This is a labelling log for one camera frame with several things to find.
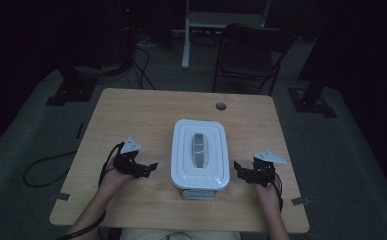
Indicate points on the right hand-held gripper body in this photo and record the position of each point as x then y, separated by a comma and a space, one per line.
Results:
264, 166

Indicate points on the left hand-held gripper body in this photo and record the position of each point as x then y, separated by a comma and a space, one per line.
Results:
127, 160

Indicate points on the white container lid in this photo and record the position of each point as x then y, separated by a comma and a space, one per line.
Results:
199, 176

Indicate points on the clear plastic storage container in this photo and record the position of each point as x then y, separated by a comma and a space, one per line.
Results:
198, 195

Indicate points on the person's left hand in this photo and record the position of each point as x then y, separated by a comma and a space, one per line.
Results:
112, 181

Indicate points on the person's right hand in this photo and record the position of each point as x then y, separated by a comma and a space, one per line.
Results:
267, 196

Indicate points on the grey tape piece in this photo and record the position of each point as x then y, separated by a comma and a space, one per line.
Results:
63, 196
300, 201

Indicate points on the black strip at table edge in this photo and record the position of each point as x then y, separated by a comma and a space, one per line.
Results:
80, 131

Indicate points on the black stand base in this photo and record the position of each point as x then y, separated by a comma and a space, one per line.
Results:
311, 103
71, 91

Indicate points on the black folding chair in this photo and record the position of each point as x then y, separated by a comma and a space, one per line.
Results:
247, 60

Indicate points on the white metal stand frame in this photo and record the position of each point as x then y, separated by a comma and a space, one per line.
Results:
186, 40

